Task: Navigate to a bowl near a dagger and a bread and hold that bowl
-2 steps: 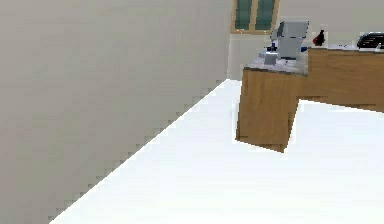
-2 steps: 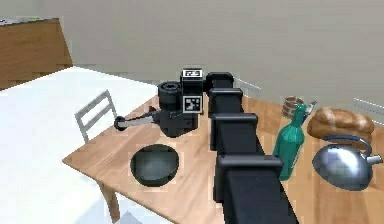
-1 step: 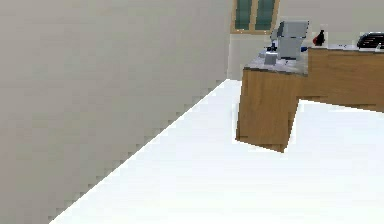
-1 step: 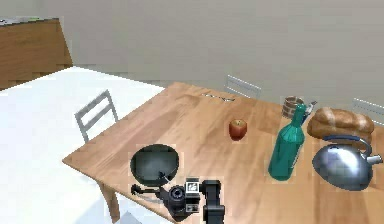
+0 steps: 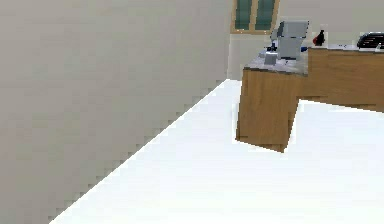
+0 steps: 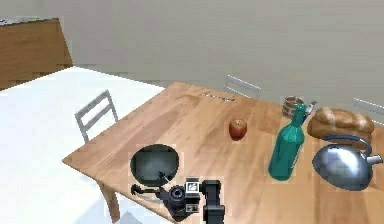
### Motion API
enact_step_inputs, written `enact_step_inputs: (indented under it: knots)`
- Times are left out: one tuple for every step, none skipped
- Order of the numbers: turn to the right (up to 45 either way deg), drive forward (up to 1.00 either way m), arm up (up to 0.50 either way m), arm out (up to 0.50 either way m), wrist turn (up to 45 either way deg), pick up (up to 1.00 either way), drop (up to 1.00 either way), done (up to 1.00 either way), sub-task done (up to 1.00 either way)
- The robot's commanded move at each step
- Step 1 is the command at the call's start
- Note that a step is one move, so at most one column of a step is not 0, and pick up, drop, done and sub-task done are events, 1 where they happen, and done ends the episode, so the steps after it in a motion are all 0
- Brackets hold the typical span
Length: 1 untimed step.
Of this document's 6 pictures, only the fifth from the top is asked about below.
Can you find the wooden kitchen counter cabinet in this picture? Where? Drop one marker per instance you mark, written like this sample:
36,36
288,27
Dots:
266,106

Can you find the small grey cup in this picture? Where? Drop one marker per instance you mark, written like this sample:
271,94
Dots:
270,58

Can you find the grey coffee machine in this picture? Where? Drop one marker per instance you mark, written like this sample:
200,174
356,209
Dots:
289,38

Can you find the small blue object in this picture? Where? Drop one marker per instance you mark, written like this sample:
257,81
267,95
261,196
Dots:
303,49

